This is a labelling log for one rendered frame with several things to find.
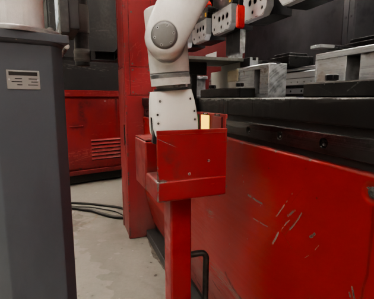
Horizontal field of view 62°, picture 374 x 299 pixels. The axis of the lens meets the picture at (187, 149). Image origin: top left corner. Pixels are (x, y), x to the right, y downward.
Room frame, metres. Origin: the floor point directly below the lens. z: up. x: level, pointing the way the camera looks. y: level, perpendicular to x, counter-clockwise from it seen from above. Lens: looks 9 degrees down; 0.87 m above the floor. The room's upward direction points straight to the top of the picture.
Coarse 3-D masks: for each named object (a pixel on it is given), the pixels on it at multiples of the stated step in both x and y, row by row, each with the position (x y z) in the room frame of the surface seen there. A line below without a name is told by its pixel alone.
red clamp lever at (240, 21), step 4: (240, 0) 0.96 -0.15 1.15; (240, 4) 0.96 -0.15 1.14; (236, 8) 0.96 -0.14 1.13; (240, 8) 0.95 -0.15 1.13; (244, 8) 0.96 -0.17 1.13; (236, 12) 0.96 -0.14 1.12; (240, 12) 0.95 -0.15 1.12; (244, 12) 0.96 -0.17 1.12; (236, 16) 0.96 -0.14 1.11; (240, 16) 0.95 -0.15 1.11; (244, 16) 0.96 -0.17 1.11; (236, 20) 0.96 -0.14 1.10; (240, 20) 0.95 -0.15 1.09; (244, 20) 0.96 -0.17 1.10; (236, 24) 0.96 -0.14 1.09; (240, 24) 0.95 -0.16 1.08; (244, 24) 0.96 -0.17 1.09
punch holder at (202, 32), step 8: (200, 16) 1.32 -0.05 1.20; (208, 16) 1.26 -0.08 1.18; (200, 24) 1.31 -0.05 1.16; (208, 24) 1.26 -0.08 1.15; (192, 32) 1.39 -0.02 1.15; (200, 32) 1.31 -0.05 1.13; (208, 32) 1.26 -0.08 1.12; (192, 40) 1.39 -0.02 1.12; (200, 40) 1.31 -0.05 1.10; (208, 40) 1.29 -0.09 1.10; (216, 40) 1.29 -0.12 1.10; (224, 40) 1.29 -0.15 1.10
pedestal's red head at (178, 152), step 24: (144, 144) 0.71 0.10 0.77; (168, 144) 0.63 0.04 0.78; (192, 144) 0.65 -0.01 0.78; (216, 144) 0.67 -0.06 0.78; (144, 168) 0.71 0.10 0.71; (168, 168) 0.63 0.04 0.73; (192, 168) 0.65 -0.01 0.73; (216, 168) 0.67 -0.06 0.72; (168, 192) 0.63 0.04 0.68; (192, 192) 0.65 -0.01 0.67; (216, 192) 0.67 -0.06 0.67
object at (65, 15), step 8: (64, 0) 1.85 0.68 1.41; (72, 0) 1.90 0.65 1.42; (64, 8) 1.85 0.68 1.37; (72, 8) 1.90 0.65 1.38; (64, 16) 1.85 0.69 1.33; (72, 16) 1.90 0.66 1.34; (64, 24) 1.85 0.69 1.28; (72, 24) 1.90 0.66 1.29; (64, 32) 1.85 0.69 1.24; (72, 32) 1.99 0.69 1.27
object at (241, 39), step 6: (240, 30) 1.08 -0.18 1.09; (228, 36) 1.16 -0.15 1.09; (234, 36) 1.12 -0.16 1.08; (240, 36) 1.08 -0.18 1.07; (228, 42) 1.16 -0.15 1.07; (234, 42) 1.11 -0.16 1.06; (240, 42) 1.08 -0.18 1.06; (228, 48) 1.16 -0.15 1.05; (234, 48) 1.11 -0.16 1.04; (240, 48) 1.08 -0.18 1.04; (228, 54) 1.16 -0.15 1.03; (234, 54) 1.12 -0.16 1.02; (240, 54) 1.09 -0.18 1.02
